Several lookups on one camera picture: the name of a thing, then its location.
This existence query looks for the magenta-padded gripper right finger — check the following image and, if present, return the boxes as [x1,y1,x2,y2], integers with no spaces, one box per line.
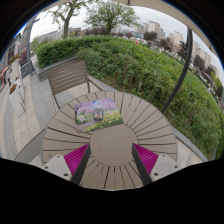
[131,142,184,186]

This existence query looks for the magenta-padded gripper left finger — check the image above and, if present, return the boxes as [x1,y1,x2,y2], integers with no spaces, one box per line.
[41,143,93,187]

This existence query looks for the transparent grey computer mouse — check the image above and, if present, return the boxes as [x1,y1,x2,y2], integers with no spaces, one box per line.
[92,107,106,123]

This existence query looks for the flower-print mouse pad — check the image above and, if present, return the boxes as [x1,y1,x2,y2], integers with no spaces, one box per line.
[73,97,125,134]

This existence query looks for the brown slatted chair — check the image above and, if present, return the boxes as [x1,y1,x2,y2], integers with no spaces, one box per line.
[46,59,105,110]

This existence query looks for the white planter with flowers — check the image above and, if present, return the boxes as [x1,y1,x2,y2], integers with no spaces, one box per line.
[9,54,22,74]
[7,83,28,118]

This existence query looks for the dark curved parasol pole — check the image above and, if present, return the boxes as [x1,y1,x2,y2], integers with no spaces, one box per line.
[161,28,195,115]

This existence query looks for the green hedge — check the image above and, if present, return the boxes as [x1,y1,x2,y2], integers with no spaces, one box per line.
[34,34,224,160]

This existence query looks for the distant apartment buildings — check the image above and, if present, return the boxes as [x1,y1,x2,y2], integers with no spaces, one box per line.
[131,19,216,69]

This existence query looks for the tree with forked trunk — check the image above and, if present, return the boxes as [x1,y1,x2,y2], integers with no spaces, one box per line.
[46,0,98,32]

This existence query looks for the round leafy tree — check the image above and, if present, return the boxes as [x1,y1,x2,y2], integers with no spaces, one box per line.
[84,0,131,36]

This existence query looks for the dark grey sign post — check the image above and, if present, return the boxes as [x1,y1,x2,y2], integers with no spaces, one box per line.
[19,18,40,80]

